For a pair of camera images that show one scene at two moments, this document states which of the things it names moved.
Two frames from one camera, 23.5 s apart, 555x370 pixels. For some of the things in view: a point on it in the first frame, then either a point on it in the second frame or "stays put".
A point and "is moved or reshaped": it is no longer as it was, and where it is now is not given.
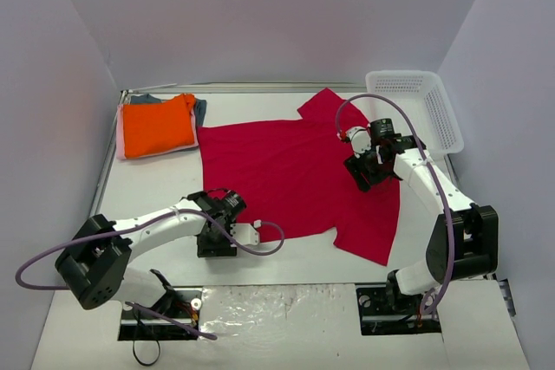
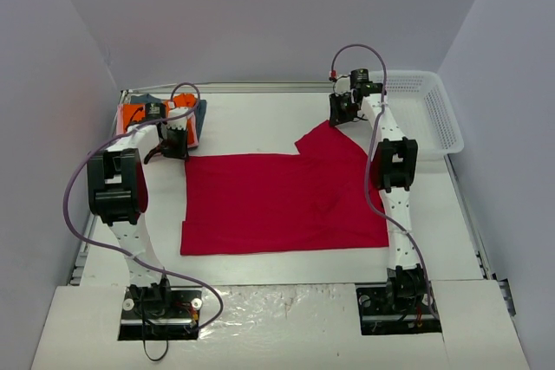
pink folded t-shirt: (120, 149) stays put
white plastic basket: (425, 97) stays put
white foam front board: (285, 327) stays put
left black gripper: (216, 249) to (174, 149)
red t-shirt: (292, 174) is moved or reshaped
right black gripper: (359, 175) to (341, 109)
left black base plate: (184, 302) stays put
